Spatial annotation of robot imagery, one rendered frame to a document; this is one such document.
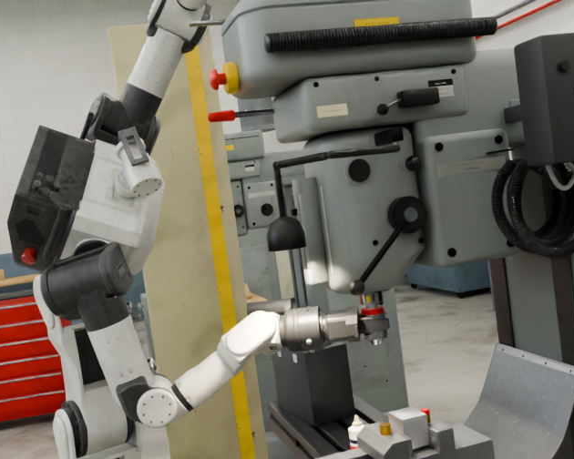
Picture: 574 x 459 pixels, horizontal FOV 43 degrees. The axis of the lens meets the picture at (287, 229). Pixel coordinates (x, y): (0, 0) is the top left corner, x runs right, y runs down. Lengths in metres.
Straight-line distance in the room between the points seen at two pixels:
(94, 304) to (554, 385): 0.95
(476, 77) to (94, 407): 1.17
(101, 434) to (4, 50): 9.05
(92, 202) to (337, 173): 0.51
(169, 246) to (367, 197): 1.83
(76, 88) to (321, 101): 9.26
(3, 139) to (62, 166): 8.91
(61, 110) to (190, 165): 7.42
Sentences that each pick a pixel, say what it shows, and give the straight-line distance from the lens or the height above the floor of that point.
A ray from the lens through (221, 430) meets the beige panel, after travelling 3.30.
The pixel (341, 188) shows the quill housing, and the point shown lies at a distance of 1.39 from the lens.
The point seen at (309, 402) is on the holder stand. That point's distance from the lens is 1.87.
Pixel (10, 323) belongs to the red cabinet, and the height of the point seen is 0.81.
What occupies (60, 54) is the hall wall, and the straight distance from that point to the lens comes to 10.63.
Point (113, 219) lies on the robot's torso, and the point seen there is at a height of 1.52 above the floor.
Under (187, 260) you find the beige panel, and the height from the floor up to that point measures 1.29.
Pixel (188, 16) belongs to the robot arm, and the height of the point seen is 1.95.
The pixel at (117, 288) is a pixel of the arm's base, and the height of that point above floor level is 1.39.
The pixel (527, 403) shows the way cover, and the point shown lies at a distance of 1.70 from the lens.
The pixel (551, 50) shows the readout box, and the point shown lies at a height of 1.70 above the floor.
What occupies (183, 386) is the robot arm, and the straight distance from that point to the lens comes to 1.52.
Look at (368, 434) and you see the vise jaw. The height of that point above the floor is 1.04.
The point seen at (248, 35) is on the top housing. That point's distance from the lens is 1.37.
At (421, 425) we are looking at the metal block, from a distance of 1.45.
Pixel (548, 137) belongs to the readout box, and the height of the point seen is 1.56.
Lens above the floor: 1.53
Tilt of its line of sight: 3 degrees down
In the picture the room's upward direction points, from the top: 8 degrees counter-clockwise
